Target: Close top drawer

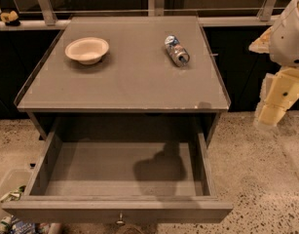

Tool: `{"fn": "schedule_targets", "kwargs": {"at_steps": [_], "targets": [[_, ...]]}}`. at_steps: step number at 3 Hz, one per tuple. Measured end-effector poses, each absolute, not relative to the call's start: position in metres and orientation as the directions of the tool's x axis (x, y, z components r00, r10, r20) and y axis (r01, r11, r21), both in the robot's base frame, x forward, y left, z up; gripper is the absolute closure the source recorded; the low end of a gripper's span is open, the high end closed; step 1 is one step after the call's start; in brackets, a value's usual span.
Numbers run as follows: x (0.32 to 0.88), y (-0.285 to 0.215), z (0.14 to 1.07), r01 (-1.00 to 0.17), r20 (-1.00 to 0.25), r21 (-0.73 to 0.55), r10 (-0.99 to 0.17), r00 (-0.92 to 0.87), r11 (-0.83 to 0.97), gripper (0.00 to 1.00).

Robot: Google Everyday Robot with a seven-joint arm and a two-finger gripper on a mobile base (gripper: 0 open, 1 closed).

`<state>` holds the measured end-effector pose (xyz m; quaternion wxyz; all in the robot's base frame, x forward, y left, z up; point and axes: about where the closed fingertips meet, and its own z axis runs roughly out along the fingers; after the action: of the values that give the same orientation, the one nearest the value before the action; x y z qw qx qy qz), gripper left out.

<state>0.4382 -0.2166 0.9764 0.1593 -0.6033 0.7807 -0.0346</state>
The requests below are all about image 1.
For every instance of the robot gripper body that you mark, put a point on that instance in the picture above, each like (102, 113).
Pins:
(289, 41)

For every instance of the grey top drawer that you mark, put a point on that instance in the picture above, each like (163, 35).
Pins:
(150, 168)

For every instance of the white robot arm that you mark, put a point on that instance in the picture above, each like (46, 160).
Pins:
(281, 40)

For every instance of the grey cabinet with glass top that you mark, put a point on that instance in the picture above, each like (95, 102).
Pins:
(136, 75)

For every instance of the metal drawer knob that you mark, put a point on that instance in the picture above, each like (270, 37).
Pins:
(120, 220)

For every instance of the crushed blue drink can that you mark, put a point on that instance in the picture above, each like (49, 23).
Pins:
(176, 51)

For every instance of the white paper bowl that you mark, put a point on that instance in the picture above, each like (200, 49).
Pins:
(87, 51)

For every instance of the clear plastic bin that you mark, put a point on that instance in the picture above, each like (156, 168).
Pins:
(11, 188)

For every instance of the yellow and black small object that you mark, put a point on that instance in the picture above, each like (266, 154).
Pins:
(10, 18)

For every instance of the green white snack packet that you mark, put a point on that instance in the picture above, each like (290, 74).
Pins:
(13, 195)

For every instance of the blue snack packet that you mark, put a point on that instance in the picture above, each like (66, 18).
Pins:
(12, 225)

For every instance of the grey metal window frame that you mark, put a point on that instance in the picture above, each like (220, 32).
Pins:
(37, 14)

